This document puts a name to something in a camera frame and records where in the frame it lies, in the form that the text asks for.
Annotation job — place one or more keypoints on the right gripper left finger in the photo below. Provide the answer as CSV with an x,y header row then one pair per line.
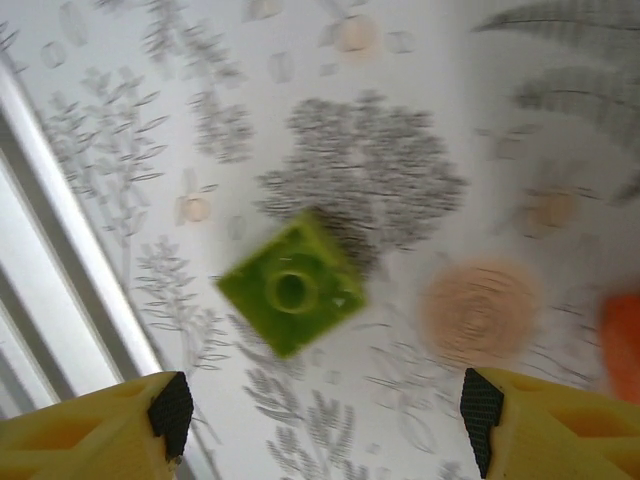
x,y
85,435

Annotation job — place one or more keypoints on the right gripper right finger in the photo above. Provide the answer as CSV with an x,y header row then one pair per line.
x,y
560,435

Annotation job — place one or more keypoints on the orange lego brick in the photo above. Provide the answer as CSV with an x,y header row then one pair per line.
x,y
622,345

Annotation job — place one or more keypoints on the green lego brick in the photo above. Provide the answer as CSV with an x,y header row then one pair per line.
x,y
292,285

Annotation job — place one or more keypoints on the floral tablecloth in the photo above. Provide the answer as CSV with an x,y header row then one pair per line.
x,y
375,125

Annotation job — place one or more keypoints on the white metal table frame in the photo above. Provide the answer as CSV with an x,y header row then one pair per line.
x,y
65,250

